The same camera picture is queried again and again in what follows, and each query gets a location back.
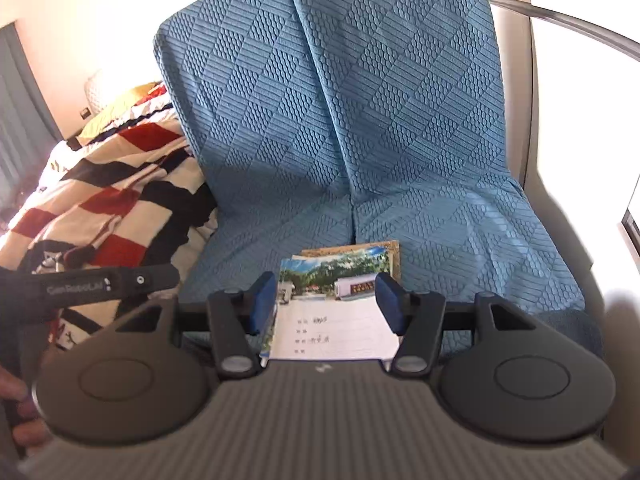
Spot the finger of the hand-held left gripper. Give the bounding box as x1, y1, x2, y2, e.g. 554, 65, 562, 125
107, 265, 179, 295

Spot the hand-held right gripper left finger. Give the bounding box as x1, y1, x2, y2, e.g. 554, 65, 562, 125
107, 271, 278, 380

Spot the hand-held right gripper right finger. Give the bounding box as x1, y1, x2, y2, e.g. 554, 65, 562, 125
375, 272, 546, 376

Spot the brown patterned book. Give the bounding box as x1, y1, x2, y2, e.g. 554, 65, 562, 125
300, 240, 402, 286

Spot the person's left hand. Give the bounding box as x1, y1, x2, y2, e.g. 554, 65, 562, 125
0, 366, 52, 450

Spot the striped blanket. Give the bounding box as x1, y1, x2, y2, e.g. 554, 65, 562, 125
0, 105, 218, 356

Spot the yellow pillow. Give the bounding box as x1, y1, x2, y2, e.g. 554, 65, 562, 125
80, 82, 166, 138

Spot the person's right leg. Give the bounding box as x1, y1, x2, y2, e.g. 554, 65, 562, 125
537, 307, 603, 361

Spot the grey curtain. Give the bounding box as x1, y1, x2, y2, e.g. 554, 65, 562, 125
0, 20, 63, 201

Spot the blue textured sofa chair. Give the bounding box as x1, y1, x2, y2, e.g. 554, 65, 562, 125
289, 0, 586, 321
152, 0, 356, 356

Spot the white quilted headboard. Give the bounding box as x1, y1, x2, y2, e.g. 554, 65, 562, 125
85, 67, 109, 111

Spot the grey framed white panel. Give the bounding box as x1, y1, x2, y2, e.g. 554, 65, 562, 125
620, 199, 640, 257

